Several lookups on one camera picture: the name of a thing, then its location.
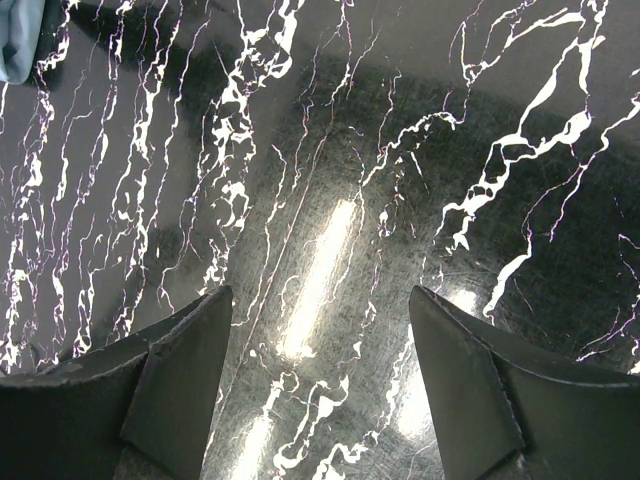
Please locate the grey-blue t shirt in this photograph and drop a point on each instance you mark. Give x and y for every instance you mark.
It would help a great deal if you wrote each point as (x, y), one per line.
(21, 22)

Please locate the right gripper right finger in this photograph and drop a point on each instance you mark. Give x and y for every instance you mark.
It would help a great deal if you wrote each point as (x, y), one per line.
(503, 408)

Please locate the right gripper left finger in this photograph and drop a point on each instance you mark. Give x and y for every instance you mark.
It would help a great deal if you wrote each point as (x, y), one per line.
(142, 403)

